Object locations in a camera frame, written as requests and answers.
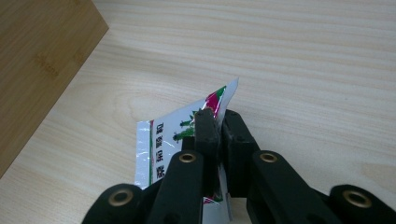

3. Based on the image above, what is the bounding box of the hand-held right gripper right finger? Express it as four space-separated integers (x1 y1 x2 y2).
220 108 262 199

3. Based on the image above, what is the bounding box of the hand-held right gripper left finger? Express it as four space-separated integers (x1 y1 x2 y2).
181 107 222 199

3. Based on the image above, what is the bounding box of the white sachet green red print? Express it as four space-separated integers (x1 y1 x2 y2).
134 77 240 224

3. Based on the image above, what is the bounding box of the wooden tea box glass lid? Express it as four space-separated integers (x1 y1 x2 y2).
0 0 110 180

